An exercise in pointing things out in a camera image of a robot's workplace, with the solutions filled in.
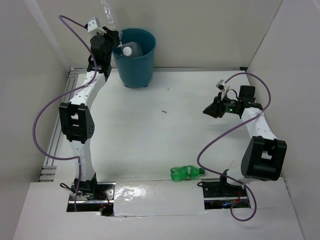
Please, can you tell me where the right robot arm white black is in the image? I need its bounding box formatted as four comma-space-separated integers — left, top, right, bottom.
203, 85, 287, 196

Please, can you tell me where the back aluminium frame rail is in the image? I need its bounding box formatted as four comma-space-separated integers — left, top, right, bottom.
68, 66, 248, 75

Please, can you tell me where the large labelled bottle white cap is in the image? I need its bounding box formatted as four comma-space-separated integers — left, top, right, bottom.
121, 42, 144, 58

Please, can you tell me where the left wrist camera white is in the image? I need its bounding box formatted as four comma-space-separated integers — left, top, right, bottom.
85, 17, 107, 36

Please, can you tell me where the aluminium frame rail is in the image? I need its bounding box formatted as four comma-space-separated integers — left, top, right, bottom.
68, 66, 248, 75
38, 69, 84, 182

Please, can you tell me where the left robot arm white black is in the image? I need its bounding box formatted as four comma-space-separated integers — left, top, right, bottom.
59, 28, 120, 200

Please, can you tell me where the shiny white tape sheet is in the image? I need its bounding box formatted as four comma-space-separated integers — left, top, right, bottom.
113, 180, 207, 217

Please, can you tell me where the green plastic bottle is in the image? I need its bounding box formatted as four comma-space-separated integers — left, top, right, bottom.
170, 165, 205, 181

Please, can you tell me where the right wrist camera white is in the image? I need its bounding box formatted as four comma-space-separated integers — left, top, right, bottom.
216, 79, 230, 99

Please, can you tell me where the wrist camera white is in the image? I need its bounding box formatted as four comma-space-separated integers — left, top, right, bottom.
216, 79, 230, 99
85, 17, 107, 36

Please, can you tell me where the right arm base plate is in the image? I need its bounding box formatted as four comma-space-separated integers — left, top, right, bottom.
197, 178, 251, 210

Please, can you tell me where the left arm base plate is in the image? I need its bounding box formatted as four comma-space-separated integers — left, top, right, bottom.
60, 182, 116, 217

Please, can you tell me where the clear bottle blue cap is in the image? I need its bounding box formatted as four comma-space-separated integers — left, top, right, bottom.
100, 0, 122, 31

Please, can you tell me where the left aluminium frame rail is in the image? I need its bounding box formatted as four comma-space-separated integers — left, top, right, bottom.
38, 69, 84, 182

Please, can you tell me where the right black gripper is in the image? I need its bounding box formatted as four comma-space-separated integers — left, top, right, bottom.
203, 91, 240, 119

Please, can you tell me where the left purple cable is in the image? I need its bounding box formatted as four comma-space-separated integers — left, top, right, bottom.
33, 15, 98, 213

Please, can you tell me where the teal plastic bin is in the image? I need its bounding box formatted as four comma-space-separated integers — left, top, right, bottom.
112, 28, 157, 89

